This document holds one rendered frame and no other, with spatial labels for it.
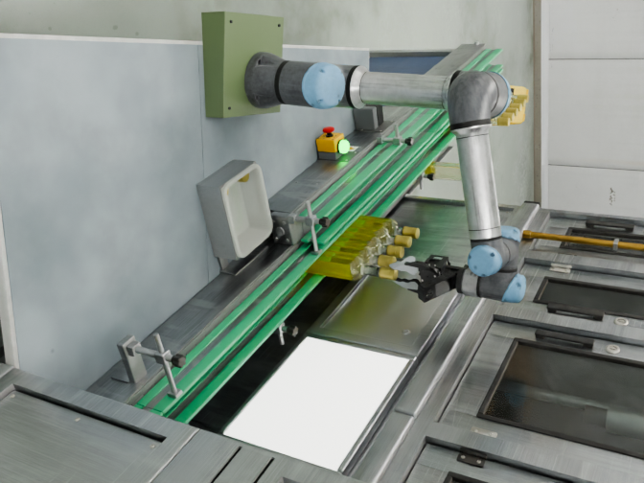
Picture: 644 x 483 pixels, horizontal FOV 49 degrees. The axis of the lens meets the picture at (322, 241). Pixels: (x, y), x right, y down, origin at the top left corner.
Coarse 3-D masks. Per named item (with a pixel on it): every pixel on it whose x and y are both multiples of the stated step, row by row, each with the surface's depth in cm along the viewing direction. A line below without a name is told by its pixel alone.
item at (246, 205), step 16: (240, 176) 185; (256, 176) 194; (224, 192) 180; (240, 192) 198; (256, 192) 197; (240, 208) 199; (256, 208) 200; (240, 224) 200; (256, 224) 203; (272, 224) 201; (240, 240) 198; (256, 240) 197; (240, 256) 190
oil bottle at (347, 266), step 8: (320, 256) 203; (328, 256) 203; (336, 256) 202; (344, 256) 201; (352, 256) 201; (312, 264) 204; (320, 264) 202; (328, 264) 201; (336, 264) 199; (344, 264) 198; (352, 264) 197; (360, 264) 198; (312, 272) 206; (320, 272) 204; (328, 272) 202; (336, 272) 201; (344, 272) 199; (352, 272) 198; (360, 272) 198; (352, 280) 200
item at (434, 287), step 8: (448, 272) 186; (432, 280) 183; (440, 280) 183; (448, 280) 184; (424, 288) 181; (432, 288) 182; (440, 288) 184; (448, 288) 185; (424, 296) 182; (432, 296) 183
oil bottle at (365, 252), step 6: (330, 246) 207; (336, 246) 207; (342, 246) 206; (348, 246) 206; (354, 246) 205; (360, 246) 205; (366, 246) 204; (336, 252) 205; (342, 252) 204; (348, 252) 203; (354, 252) 202; (360, 252) 202; (366, 252) 202; (372, 252) 203; (366, 258) 201
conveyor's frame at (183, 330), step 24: (456, 48) 333; (480, 48) 327; (432, 72) 304; (384, 120) 260; (360, 144) 242; (312, 168) 229; (336, 168) 226; (288, 192) 215; (312, 192) 213; (264, 240) 211; (264, 264) 197; (216, 288) 190; (240, 288) 188; (192, 312) 181; (216, 312) 179; (168, 336) 173; (192, 336) 171; (120, 360) 167; (144, 360) 166; (96, 384) 160; (120, 384) 159; (144, 384) 158
